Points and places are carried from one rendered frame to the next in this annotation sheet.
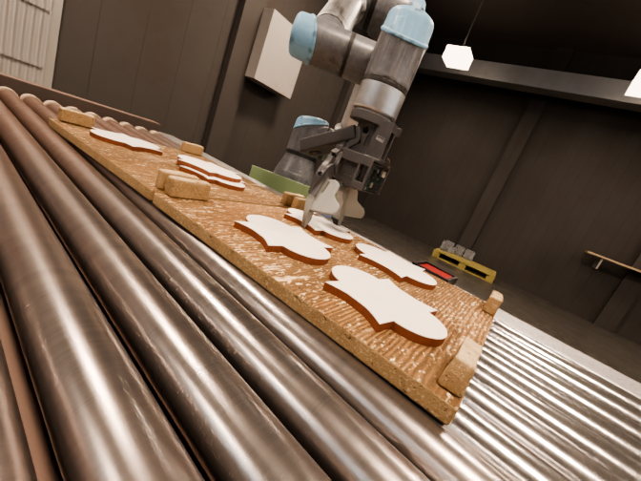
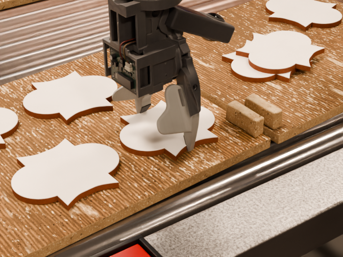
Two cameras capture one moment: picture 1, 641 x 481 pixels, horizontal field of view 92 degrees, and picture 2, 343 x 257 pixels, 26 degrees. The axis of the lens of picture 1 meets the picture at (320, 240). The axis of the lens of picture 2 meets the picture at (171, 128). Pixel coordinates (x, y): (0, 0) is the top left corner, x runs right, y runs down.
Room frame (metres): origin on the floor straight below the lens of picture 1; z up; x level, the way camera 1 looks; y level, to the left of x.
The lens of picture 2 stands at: (0.86, -0.76, 1.47)
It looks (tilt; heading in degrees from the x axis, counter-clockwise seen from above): 33 degrees down; 111
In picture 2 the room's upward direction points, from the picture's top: straight up
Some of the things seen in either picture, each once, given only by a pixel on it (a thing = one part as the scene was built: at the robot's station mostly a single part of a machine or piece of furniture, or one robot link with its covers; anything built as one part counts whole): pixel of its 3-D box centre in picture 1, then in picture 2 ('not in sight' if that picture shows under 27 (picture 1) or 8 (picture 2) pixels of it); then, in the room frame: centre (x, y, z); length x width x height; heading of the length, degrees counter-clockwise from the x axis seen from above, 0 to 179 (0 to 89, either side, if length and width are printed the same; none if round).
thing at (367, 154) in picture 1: (361, 154); (148, 36); (0.54, -0.01, 1.08); 0.09 x 0.08 x 0.12; 59
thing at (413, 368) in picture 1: (341, 261); (67, 138); (0.44, -0.04, 0.93); 0.41 x 0.35 x 0.02; 59
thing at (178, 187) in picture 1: (189, 188); not in sight; (0.42, 0.20, 0.95); 0.06 x 0.02 x 0.03; 149
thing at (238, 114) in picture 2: (303, 205); (245, 118); (0.65, 0.06, 0.95); 0.06 x 0.02 x 0.03; 149
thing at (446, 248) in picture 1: (466, 259); not in sight; (6.62, -3.05, 0.18); 1.28 x 0.89 x 0.36; 59
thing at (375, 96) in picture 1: (378, 104); not in sight; (0.55, -0.01, 1.16); 0.08 x 0.08 x 0.05
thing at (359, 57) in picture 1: (376, 68); not in sight; (0.65, 0.02, 1.24); 0.11 x 0.11 x 0.08; 5
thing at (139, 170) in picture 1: (185, 169); (289, 50); (0.65, 0.32, 0.93); 0.41 x 0.35 x 0.02; 60
